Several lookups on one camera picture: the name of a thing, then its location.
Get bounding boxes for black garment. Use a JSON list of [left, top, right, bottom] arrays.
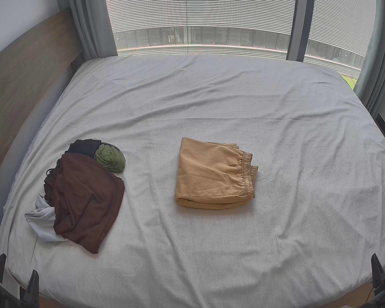
[[67, 138, 104, 160]]

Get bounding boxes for blue-green curtain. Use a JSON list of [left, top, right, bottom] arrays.
[[353, 0, 385, 118], [55, 0, 118, 62]]

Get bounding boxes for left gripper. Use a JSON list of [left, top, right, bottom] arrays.
[[0, 253, 40, 308]]

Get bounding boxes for white garment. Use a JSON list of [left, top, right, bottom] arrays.
[[24, 194, 70, 243]]

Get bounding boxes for green garment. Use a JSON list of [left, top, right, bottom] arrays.
[[94, 143, 126, 174]]

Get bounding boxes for bed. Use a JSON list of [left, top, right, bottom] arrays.
[[0, 8, 385, 308]]

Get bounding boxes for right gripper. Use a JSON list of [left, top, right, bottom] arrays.
[[370, 237, 385, 308]]

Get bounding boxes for tan shorts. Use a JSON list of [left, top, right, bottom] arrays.
[[175, 137, 259, 210]]

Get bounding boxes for brown garment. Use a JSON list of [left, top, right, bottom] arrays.
[[44, 152, 126, 255]]

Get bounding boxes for window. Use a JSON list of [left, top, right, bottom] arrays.
[[103, 0, 378, 77]]

